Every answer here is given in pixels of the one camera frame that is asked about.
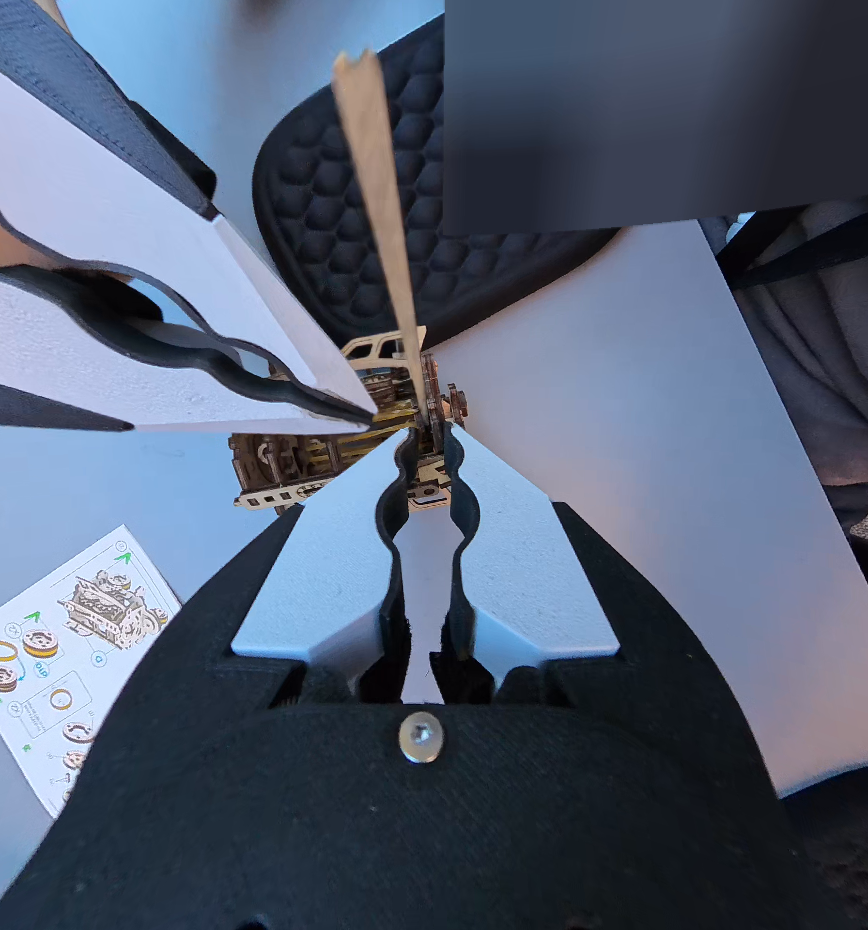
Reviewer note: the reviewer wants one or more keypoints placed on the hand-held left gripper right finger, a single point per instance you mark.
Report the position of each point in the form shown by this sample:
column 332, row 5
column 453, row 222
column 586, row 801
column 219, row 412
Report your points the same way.
column 536, row 581

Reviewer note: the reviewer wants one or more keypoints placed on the long thin wooden strip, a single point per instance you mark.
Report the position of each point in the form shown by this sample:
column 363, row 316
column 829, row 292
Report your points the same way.
column 379, row 189

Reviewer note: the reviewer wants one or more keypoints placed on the wooden mechanical model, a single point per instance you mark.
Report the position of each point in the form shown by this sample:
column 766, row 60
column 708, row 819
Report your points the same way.
column 289, row 465

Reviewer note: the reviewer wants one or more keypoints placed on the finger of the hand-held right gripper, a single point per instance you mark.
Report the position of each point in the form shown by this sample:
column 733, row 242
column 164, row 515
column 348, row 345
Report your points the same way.
column 78, row 363
column 114, row 189

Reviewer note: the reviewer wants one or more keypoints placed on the person's clothing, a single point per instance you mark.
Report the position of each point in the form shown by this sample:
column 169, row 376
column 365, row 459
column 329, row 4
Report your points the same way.
column 826, row 378

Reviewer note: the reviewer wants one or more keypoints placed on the model instruction booklet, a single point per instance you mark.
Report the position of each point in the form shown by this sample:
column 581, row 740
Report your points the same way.
column 41, row 654

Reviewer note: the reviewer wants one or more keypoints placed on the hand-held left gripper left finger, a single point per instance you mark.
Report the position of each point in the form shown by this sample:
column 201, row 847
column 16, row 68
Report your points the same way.
column 318, row 581

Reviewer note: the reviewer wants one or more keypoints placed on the black honeycomb cushion pad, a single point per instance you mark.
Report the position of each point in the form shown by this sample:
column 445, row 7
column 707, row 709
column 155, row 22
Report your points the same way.
column 318, row 218

